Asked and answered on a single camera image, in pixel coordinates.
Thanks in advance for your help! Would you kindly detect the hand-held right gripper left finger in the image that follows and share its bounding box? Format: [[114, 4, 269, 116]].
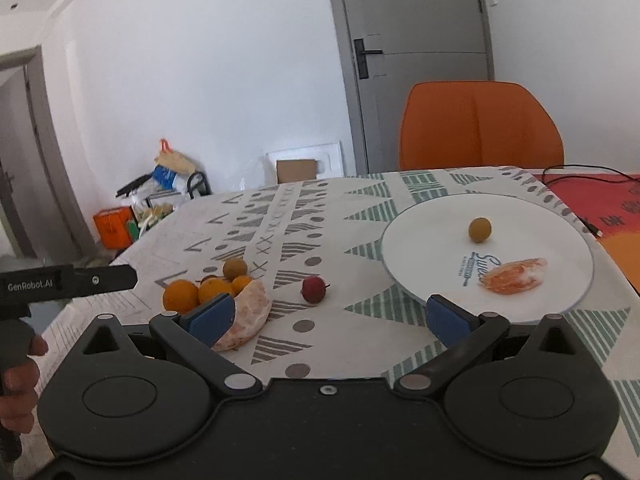
[[75, 294, 263, 400]]

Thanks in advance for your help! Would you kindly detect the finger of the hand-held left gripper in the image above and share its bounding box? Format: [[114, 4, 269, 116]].
[[75, 265, 138, 294]]

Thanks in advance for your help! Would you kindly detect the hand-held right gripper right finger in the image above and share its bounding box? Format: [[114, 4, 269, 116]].
[[395, 295, 583, 397]]

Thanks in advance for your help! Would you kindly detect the medium orange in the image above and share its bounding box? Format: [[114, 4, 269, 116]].
[[197, 278, 236, 306]]

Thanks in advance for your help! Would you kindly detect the large peeled pomelo slice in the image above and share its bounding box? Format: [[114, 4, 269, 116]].
[[210, 280, 273, 352]]

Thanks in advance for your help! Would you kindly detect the large orange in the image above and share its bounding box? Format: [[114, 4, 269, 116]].
[[162, 280, 201, 314]]

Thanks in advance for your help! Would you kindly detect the white round plate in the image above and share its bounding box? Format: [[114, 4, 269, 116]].
[[381, 195, 596, 324]]

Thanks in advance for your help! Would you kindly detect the red round fruit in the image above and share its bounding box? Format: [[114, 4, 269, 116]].
[[301, 276, 332, 304]]

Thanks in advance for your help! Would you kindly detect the person's left hand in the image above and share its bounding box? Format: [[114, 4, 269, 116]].
[[0, 336, 49, 441]]

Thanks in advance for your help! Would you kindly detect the orange box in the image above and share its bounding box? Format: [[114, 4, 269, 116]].
[[93, 208, 134, 250]]

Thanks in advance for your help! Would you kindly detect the blue white plastic bag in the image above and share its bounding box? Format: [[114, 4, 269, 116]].
[[151, 165, 177, 192]]

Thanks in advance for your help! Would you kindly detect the brown paper bag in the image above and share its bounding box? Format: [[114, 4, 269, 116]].
[[154, 151, 197, 176]]

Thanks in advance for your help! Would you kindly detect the patterned white tablecloth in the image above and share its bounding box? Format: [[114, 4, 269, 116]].
[[30, 166, 640, 461]]

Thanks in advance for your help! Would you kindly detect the brown cardboard box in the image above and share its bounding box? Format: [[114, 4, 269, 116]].
[[276, 159, 319, 185]]

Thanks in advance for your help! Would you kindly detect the white foam panel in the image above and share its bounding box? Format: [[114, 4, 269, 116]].
[[265, 141, 344, 184]]

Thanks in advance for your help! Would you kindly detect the red orange table mat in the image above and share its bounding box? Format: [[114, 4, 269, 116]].
[[530, 172, 640, 306]]

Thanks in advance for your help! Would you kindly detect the orange chair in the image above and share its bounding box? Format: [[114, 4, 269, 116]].
[[398, 81, 565, 171]]

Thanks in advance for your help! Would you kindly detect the grey door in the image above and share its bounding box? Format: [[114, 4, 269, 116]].
[[325, 0, 496, 177]]

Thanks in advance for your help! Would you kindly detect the black cart handle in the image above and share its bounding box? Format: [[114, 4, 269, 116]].
[[187, 171, 212, 199]]

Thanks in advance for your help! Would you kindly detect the dark grey door frame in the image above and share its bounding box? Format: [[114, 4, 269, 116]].
[[0, 46, 97, 261]]

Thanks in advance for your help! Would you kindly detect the black cable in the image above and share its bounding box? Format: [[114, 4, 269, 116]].
[[542, 164, 640, 297]]

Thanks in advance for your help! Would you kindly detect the black door handle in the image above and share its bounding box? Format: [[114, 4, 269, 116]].
[[353, 38, 384, 79]]

